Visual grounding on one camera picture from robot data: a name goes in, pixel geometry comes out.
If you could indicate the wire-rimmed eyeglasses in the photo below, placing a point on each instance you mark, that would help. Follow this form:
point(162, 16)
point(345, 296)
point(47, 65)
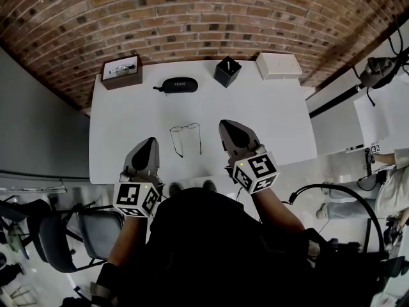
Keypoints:
point(184, 127)

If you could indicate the white shelf unit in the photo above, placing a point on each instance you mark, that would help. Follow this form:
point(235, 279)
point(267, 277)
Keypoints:
point(370, 120)

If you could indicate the silver wristwatch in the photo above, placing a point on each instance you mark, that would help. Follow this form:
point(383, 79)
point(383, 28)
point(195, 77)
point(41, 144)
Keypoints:
point(121, 69)

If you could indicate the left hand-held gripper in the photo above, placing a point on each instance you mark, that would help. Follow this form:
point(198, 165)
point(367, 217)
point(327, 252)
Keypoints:
point(134, 198)

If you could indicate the person's shoe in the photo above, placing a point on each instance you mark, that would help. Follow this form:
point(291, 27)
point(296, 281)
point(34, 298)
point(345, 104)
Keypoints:
point(210, 185)
point(175, 189)

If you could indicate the black coat stand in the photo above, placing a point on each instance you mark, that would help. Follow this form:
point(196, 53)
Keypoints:
point(335, 100)

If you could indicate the black zipped glasses case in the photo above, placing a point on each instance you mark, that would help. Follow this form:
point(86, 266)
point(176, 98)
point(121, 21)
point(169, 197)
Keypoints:
point(179, 85)

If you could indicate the black square pen holder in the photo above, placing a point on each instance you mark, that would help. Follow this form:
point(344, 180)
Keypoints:
point(223, 75)

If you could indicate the white rectangular box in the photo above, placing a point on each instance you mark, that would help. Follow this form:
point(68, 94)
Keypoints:
point(278, 64)

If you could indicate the grey metal cabinet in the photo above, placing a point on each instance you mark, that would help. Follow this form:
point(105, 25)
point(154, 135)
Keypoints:
point(38, 123)

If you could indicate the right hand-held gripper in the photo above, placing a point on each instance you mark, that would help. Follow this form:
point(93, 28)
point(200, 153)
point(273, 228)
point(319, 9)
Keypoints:
point(255, 171)

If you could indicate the person's black clothing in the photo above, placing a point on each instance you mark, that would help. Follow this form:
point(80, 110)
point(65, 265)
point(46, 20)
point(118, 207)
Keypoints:
point(204, 254)

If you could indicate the brown open box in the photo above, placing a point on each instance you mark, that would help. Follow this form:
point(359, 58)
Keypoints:
point(123, 82)

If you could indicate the person's left shoe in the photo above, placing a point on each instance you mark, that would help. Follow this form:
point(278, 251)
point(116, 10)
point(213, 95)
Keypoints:
point(175, 189)

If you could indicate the person's left forearm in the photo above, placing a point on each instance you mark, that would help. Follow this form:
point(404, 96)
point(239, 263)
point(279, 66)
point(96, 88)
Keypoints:
point(128, 241)

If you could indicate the black equipment pack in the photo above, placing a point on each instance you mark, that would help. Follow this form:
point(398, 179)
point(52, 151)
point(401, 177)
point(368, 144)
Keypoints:
point(351, 277)

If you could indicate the person's right forearm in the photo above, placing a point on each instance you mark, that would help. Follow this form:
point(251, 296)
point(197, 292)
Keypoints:
point(274, 209)

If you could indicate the black office chair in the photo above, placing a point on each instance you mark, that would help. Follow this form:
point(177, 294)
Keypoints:
point(99, 232)

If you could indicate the person's right shoe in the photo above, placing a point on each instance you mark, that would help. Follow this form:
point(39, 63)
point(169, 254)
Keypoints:
point(210, 185)

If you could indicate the grey cap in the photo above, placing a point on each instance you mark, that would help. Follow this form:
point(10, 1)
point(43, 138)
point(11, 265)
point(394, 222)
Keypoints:
point(377, 72)

